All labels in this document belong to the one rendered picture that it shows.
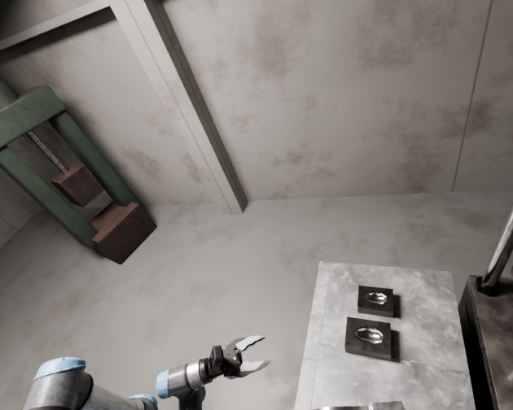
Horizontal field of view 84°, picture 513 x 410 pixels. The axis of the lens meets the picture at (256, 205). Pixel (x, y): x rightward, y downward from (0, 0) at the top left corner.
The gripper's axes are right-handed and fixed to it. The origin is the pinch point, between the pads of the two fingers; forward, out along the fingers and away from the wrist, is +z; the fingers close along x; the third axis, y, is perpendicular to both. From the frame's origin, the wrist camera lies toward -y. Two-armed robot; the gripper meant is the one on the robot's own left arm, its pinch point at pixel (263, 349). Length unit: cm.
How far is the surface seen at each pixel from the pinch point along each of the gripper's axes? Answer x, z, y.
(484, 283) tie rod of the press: -14, 102, 63
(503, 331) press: 6, 96, 67
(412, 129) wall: -159, 157, 90
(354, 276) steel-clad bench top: -43, 49, 72
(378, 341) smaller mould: -5, 43, 61
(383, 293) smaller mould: -25, 57, 64
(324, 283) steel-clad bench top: -44, 31, 72
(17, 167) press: -226, -193, 27
